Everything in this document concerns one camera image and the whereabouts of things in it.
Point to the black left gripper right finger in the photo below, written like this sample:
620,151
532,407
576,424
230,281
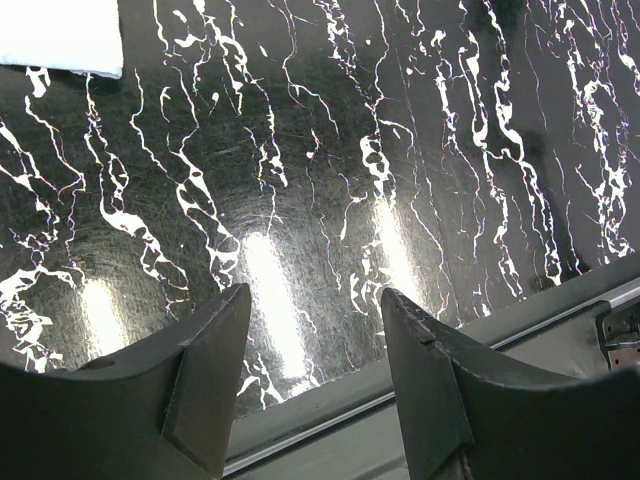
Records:
467,411

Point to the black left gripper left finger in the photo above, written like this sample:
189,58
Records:
160,408

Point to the light blue towel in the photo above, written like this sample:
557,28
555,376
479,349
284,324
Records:
77,36

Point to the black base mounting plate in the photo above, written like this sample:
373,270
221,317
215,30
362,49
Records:
349,428

